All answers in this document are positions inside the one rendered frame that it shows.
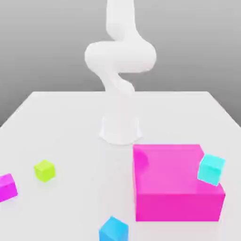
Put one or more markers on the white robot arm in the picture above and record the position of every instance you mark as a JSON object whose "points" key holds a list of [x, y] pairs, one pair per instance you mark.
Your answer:
{"points": [[120, 56]]}

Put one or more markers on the small lime green cube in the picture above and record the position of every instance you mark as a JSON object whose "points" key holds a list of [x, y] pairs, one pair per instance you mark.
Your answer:
{"points": [[44, 171]]}

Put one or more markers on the small cyan cube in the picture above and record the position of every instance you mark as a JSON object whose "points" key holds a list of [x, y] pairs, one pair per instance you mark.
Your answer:
{"points": [[210, 169]]}

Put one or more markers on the small blue cube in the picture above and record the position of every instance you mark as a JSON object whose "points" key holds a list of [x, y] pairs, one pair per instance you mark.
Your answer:
{"points": [[113, 229]]}

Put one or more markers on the small magenta cube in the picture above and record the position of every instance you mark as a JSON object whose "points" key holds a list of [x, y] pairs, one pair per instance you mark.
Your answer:
{"points": [[6, 188]]}

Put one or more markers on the large pink box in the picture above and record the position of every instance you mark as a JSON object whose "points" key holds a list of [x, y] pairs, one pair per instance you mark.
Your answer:
{"points": [[169, 188]]}

